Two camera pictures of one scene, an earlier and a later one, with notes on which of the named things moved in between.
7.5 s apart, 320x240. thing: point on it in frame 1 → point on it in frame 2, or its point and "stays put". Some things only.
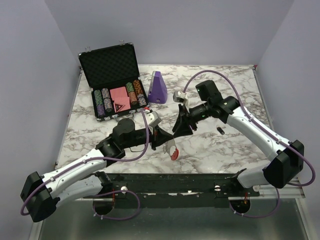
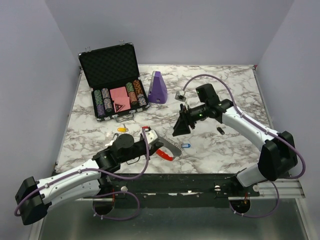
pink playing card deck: (119, 96) stays put
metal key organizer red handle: (170, 148) → (164, 155)
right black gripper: (181, 126) stays put
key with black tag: (221, 131) stays put
